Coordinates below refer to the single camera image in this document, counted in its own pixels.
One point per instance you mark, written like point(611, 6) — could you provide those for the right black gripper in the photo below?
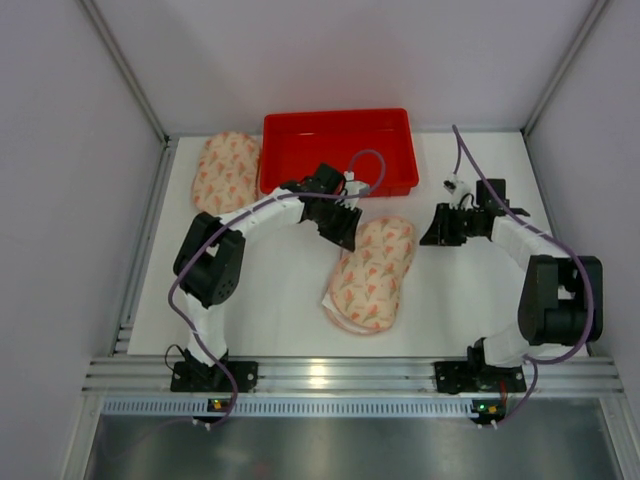
point(447, 223)

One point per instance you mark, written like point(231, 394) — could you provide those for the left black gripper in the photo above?
point(338, 220)

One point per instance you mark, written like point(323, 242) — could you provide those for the pink floral laundry bag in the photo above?
point(366, 283)
point(227, 173)

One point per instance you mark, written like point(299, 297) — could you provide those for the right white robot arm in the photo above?
point(561, 302)

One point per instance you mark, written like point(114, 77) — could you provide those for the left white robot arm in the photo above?
point(209, 262)

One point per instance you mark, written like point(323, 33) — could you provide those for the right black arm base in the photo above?
point(455, 377)

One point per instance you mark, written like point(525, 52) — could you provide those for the red plastic bin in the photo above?
point(295, 144)

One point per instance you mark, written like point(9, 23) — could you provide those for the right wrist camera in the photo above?
point(461, 196)

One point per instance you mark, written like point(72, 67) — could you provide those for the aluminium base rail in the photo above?
point(331, 387)

